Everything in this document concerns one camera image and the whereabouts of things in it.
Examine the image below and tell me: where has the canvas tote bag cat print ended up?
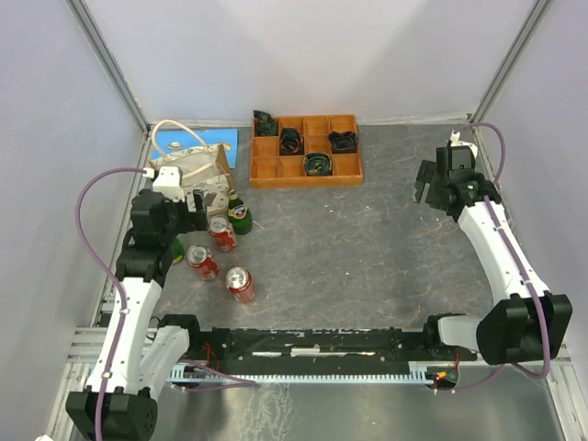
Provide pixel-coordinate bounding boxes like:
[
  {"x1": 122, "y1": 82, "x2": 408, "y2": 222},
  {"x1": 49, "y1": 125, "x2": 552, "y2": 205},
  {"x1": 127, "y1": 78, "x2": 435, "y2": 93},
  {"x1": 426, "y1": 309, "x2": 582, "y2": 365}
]
[{"x1": 149, "y1": 119, "x2": 234, "y2": 215}]

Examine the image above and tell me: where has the red cola can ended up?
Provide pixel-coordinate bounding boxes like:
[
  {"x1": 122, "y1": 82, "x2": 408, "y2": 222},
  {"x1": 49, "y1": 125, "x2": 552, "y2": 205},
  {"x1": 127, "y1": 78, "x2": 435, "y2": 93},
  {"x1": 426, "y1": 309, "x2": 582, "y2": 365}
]
[
  {"x1": 225, "y1": 266, "x2": 255, "y2": 303},
  {"x1": 209, "y1": 215, "x2": 237, "y2": 253},
  {"x1": 186, "y1": 245, "x2": 220, "y2": 281}
]

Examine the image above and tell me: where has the green glass bottle red label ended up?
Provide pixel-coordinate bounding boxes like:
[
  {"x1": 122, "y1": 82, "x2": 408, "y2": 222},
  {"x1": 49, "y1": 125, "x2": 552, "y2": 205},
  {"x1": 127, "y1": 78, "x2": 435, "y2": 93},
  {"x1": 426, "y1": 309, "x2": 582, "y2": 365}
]
[{"x1": 227, "y1": 189, "x2": 253, "y2": 235}]

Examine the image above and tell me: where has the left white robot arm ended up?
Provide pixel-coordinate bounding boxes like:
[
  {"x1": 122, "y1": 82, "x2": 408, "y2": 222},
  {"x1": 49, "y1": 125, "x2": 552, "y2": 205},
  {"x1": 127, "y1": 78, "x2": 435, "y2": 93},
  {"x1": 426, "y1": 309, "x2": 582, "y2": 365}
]
[{"x1": 65, "y1": 189, "x2": 203, "y2": 440}]

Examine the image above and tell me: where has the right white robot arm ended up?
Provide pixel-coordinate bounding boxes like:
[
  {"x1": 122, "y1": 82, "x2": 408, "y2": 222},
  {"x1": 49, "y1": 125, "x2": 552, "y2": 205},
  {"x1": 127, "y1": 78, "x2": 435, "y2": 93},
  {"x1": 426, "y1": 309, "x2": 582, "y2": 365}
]
[{"x1": 414, "y1": 142, "x2": 572, "y2": 366}]

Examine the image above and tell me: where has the blue patterned cloth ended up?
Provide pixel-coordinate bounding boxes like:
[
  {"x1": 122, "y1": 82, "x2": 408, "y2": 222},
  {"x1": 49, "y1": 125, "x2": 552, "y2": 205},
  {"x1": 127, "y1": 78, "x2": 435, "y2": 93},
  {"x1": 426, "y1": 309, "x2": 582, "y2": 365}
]
[{"x1": 155, "y1": 129, "x2": 238, "y2": 169}]

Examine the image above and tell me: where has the orange wooden compartment tray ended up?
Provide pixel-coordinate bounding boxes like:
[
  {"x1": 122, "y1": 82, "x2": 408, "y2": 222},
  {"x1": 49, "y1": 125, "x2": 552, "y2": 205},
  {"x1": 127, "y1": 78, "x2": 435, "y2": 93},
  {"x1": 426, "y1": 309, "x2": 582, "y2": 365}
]
[{"x1": 250, "y1": 114, "x2": 363, "y2": 188}]

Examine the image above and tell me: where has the dark rolled fabric item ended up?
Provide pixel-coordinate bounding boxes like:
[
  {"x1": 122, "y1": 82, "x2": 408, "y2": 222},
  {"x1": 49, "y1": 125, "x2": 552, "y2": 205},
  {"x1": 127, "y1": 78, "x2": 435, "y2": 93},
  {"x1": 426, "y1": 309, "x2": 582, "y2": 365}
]
[
  {"x1": 254, "y1": 110, "x2": 278, "y2": 137},
  {"x1": 279, "y1": 128, "x2": 304, "y2": 156},
  {"x1": 328, "y1": 130, "x2": 358, "y2": 153},
  {"x1": 303, "y1": 153, "x2": 333, "y2": 176}
]

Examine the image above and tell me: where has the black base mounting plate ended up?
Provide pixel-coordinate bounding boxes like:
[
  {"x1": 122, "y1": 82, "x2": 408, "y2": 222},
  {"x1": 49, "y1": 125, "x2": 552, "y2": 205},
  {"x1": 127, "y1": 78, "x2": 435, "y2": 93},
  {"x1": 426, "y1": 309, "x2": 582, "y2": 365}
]
[{"x1": 186, "y1": 328, "x2": 477, "y2": 378}]

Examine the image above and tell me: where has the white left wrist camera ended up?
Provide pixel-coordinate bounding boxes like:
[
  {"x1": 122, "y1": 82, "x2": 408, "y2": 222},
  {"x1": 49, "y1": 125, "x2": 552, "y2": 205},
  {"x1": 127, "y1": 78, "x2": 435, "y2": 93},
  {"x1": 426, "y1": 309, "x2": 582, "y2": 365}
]
[{"x1": 143, "y1": 166, "x2": 186, "y2": 202}]

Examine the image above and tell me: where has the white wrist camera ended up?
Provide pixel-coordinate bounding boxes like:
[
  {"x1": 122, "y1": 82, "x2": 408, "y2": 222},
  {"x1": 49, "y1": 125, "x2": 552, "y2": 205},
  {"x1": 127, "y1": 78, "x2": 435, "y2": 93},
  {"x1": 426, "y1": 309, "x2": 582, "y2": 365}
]
[
  {"x1": 447, "y1": 130, "x2": 479, "y2": 158},
  {"x1": 143, "y1": 166, "x2": 186, "y2": 202}
]

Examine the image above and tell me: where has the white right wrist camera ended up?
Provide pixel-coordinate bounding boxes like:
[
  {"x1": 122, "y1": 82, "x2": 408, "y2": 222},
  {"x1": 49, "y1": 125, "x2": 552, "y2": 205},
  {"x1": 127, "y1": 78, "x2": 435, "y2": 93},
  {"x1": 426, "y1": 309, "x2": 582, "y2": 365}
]
[{"x1": 447, "y1": 130, "x2": 479, "y2": 158}]

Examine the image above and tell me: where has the blue toothed cable duct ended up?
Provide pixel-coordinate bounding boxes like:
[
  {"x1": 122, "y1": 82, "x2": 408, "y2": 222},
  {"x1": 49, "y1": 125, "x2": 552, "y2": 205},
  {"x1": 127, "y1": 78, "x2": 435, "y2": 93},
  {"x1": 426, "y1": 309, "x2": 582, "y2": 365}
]
[{"x1": 167, "y1": 364, "x2": 434, "y2": 386}]

